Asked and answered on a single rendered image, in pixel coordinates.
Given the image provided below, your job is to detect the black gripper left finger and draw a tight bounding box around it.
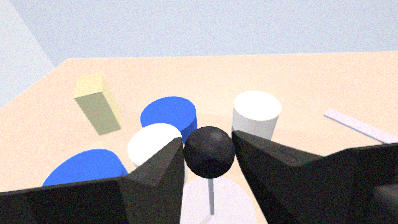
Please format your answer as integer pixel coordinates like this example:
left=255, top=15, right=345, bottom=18
left=0, top=137, right=185, bottom=224

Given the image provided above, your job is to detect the blue short cylinder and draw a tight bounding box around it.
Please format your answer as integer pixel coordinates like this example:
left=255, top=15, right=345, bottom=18
left=140, top=96, right=197, bottom=145
left=42, top=148, right=129, bottom=186

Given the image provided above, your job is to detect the pale lavender flat bar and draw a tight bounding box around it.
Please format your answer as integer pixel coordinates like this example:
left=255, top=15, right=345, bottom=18
left=323, top=108, right=398, bottom=144

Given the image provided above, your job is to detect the glass coffee press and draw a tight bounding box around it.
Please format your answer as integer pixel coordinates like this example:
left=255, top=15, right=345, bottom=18
left=180, top=126, right=256, bottom=224

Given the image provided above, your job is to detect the pale yellow rectangular block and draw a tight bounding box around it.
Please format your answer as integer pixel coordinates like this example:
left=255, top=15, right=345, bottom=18
left=73, top=72, right=122, bottom=136

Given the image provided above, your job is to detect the white cylinder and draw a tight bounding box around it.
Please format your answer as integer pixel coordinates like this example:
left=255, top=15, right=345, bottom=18
left=231, top=91, right=281, bottom=140
left=128, top=123, right=189, bottom=185

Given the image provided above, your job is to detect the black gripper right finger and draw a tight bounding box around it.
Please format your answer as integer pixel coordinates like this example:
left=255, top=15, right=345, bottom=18
left=232, top=130, right=398, bottom=224

